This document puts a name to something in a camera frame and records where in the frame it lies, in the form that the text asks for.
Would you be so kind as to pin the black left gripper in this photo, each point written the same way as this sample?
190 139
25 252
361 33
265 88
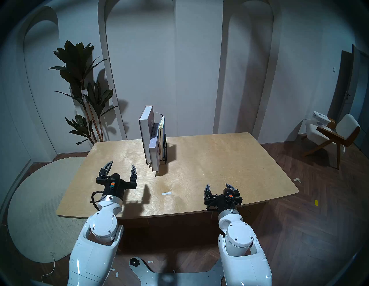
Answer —
113 184

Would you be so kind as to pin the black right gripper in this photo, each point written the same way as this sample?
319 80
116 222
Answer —
223 201

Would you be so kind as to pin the grey Discontent book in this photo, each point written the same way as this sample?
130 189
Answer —
154 152

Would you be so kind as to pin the large brown Homes book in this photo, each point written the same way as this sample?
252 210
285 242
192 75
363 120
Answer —
145 132

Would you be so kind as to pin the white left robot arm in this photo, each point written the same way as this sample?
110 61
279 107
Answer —
101 227

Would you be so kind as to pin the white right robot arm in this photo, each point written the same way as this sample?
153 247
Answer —
239 236

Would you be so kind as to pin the thin yellow book with ribbon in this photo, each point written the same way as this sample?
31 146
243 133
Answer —
161 126

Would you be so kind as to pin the white plant tag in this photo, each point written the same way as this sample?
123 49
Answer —
84 95

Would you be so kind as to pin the round beige rug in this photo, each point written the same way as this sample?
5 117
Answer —
37 201

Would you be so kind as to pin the black base knob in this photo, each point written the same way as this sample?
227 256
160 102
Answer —
134 262

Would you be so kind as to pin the tall green potted plant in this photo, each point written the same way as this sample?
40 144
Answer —
77 66

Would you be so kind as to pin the white object on armchair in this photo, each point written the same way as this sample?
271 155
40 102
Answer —
321 118

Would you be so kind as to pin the white wooden armchair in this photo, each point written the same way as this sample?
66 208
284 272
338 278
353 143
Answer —
347 126

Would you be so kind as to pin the dark door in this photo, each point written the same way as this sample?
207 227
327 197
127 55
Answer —
343 86

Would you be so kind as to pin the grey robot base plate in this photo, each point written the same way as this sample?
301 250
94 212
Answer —
173 279

